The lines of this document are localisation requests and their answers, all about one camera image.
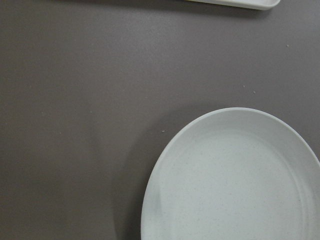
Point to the white rabbit tray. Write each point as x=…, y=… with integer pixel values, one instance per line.
x=248, y=4

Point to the beige round plate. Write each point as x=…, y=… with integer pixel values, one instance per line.
x=234, y=174

